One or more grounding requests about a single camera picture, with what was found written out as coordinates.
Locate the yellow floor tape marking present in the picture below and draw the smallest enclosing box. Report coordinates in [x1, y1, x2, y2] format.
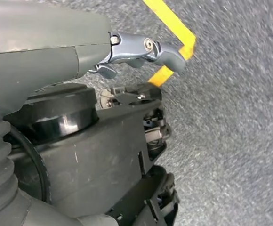
[143, 0, 197, 87]

